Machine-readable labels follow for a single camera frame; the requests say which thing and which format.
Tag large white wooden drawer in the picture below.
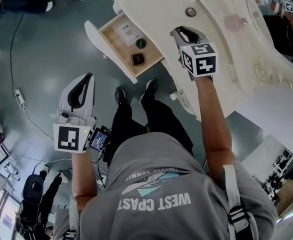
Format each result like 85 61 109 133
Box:
83 11 166 84

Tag person's black shoe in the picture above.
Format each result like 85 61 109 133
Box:
113 86 127 106
140 78 159 103

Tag person's left forearm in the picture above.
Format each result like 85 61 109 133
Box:
70 151 99 211

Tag small square dark box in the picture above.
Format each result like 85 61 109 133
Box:
130 52 146 67

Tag cream dressing table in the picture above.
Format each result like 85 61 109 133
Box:
83 0 293 123

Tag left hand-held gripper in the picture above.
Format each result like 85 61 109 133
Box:
52 73 99 155

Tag person's right black shoe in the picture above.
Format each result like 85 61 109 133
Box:
140 78 159 103

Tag white harness strap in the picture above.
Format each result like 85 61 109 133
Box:
222 164 254 240
60 196 78 240

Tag left white harness strap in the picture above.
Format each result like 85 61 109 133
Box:
60 196 78 240

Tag person's grey printed t-shirt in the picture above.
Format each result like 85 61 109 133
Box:
52 131 279 240

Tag small black screen device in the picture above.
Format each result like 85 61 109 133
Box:
88 125 112 153

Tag pink round perfume bottle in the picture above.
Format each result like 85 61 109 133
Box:
223 13 248 31

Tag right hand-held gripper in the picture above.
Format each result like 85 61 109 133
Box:
170 25 219 79

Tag white paper card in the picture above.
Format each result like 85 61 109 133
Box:
112 21 146 48

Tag person's right forearm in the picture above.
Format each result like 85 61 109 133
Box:
193 75 236 176

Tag white floor cable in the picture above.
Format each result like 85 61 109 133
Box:
23 108 55 138

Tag white power strip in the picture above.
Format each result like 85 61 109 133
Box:
14 88 27 111

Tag person's left black shoe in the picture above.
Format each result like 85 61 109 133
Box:
113 86 127 106

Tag right white harness strap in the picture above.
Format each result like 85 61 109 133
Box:
222 164 254 240

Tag oval mirror white frame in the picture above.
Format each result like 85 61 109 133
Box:
246 0 293 96

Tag black floor cable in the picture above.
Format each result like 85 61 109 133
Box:
9 13 25 90

